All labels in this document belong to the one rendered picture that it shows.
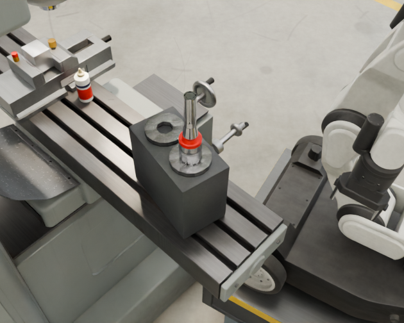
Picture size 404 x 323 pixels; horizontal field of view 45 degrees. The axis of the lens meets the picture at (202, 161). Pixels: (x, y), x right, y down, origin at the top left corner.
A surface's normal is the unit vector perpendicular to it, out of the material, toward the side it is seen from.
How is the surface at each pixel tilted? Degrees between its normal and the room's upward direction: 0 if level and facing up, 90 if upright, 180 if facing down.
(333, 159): 90
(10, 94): 0
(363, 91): 90
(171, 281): 68
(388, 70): 90
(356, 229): 90
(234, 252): 0
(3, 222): 0
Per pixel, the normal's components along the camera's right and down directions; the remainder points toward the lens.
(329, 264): 0.01, -0.63
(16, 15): 0.73, 0.54
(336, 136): -0.51, 0.66
